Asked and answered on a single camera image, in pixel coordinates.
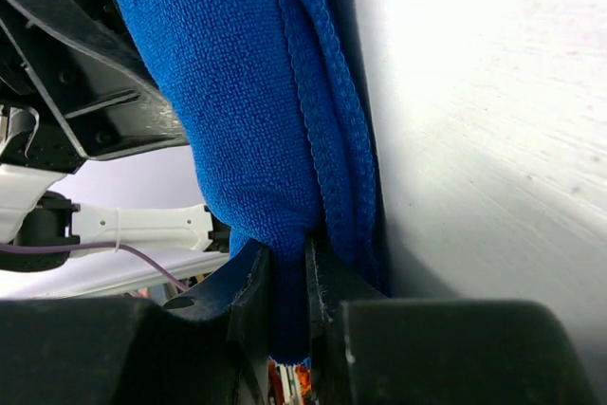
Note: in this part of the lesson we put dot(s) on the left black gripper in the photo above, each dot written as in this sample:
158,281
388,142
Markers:
73,87

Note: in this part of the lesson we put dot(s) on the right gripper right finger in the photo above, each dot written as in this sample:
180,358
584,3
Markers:
366,348

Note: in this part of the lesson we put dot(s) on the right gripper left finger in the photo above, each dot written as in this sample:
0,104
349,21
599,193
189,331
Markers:
208,345

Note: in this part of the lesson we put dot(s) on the blue towel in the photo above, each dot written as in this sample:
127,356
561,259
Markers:
279,137

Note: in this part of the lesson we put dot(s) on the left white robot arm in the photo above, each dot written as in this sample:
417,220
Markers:
41,229

